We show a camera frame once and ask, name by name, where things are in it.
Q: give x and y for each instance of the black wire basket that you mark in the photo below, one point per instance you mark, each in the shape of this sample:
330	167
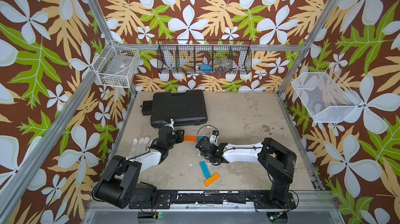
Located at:
188	55

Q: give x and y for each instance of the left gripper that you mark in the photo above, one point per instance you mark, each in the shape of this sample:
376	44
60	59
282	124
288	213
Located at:
180	137

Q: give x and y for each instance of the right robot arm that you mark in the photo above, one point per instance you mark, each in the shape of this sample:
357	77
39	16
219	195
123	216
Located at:
278	161

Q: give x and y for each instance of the orange block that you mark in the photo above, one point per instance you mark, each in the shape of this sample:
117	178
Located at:
211	179
191	138

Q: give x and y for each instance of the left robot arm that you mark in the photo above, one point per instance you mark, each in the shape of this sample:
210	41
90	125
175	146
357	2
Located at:
119	184

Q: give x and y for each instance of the white mesh basket right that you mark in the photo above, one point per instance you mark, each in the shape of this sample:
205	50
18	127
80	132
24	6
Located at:
327	98

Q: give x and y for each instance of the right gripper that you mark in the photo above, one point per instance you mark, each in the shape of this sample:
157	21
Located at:
202	154

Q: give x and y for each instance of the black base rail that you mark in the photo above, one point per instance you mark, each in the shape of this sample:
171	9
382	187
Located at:
164	199

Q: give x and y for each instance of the white wire basket left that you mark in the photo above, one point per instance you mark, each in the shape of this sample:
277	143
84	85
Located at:
116	65

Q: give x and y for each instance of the white work glove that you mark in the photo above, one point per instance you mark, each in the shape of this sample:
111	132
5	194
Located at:
139	146

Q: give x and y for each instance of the black plastic tool case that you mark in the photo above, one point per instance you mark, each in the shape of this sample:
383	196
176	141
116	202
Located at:
180	108

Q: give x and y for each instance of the blue object in basket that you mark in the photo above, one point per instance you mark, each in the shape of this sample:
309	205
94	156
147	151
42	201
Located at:
206	69

